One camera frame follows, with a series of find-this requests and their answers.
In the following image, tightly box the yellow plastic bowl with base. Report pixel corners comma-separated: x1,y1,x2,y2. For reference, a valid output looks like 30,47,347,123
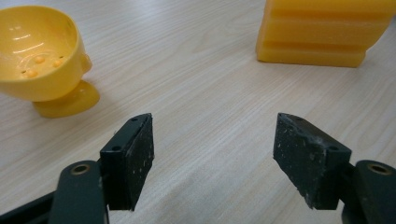
0,5,101,119

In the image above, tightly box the yellow ridged block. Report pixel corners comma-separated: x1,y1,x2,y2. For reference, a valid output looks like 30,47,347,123
255,0,396,68

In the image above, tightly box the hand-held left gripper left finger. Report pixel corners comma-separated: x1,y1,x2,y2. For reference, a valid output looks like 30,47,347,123
99,112,155,212

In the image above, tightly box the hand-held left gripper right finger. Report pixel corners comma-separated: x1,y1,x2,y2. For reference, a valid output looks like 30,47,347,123
273,112,353,211

